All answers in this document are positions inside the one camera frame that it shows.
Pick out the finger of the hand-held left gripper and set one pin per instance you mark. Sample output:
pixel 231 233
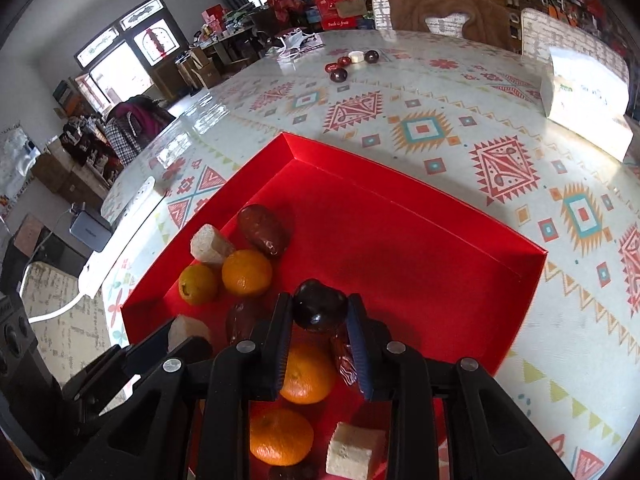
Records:
pixel 95 392
pixel 150 341

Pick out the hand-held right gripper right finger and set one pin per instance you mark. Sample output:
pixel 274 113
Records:
pixel 357 355

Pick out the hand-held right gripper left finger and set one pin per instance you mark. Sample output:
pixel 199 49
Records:
pixel 282 350

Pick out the orange mandarin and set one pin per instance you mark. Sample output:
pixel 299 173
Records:
pixel 246 272
pixel 280 435
pixel 307 372

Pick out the dark purple plum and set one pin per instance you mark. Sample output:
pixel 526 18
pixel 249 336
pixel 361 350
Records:
pixel 319 306

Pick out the red cardboard tray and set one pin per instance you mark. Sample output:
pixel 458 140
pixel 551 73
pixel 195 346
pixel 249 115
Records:
pixel 400 270

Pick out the shiny red date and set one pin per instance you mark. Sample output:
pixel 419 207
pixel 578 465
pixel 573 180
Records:
pixel 343 365

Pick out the dark red date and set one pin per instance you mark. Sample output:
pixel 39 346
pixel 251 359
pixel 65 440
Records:
pixel 241 321
pixel 262 230

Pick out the beige patterned chair cushion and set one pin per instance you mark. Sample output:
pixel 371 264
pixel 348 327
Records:
pixel 65 310

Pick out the small yellowish mandarin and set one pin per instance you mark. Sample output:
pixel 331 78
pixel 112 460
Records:
pixel 198 285

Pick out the white power strip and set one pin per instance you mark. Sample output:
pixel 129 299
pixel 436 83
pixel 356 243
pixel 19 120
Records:
pixel 120 240

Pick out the grey charger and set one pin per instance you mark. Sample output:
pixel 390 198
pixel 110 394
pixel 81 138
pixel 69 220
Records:
pixel 90 230

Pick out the plaid bag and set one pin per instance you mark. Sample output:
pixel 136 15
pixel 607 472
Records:
pixel 131 130

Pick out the cardboard boxes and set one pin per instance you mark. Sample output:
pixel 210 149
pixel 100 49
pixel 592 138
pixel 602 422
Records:
pixel 200 67

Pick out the small red round fruit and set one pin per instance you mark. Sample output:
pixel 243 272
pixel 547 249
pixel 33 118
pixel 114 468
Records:
pixel 331 67
pixel 344 61

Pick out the decorated window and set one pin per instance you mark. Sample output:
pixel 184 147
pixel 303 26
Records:
pixel 132 45

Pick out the white round puck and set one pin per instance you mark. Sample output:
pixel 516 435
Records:
pixel 356 56

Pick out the white plastic wrapper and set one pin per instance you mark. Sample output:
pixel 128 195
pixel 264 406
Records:
pixel 300 42

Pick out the red gift box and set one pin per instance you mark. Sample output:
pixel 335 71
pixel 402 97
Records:
pixel 340 10

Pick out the white cardboard box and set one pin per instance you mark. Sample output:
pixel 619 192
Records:
pixel 585 95

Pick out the red jacket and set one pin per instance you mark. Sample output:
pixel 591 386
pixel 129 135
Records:
pixel 282 1

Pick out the white patterned chair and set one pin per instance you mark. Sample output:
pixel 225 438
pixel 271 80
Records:
pixel 565 30

